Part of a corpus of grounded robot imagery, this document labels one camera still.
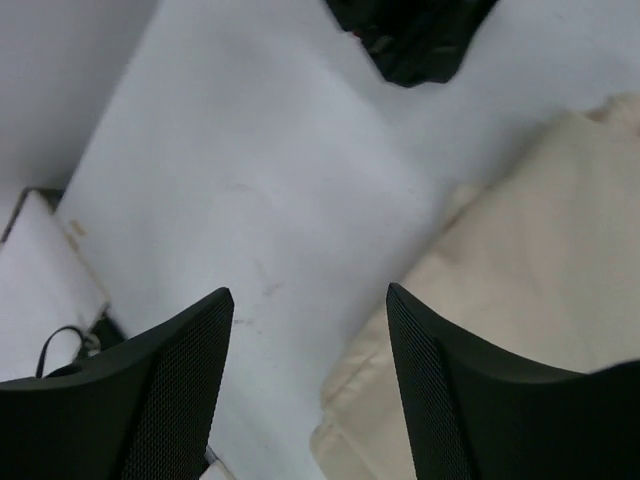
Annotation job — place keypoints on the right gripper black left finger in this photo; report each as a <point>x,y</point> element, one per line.
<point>142,409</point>

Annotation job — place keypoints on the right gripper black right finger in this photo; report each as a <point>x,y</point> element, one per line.
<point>476,411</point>

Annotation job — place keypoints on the beige trousers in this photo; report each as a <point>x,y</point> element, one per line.
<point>545,263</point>

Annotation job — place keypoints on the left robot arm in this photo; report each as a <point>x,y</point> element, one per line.
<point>412,42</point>

